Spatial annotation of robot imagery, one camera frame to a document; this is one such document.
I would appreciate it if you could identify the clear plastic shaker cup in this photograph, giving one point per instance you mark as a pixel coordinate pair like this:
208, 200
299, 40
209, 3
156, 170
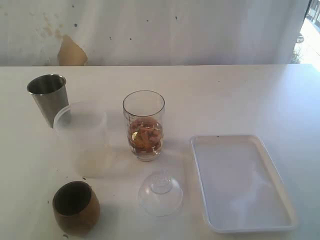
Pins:
143, 111

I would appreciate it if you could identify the clear dome shaker lid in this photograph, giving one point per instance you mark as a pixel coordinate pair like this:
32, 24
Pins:
160, 194

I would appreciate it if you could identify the stainless steel cup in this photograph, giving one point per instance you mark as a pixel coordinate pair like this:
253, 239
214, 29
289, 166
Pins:
50, 94

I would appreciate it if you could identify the brown wooden cup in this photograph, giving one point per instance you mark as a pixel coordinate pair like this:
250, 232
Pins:
76, 208

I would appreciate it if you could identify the white rectangular tray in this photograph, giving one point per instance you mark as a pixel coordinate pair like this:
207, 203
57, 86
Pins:
242, 190

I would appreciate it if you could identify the translucent plastic cup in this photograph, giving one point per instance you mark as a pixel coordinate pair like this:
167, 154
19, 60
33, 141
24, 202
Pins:
82, 129

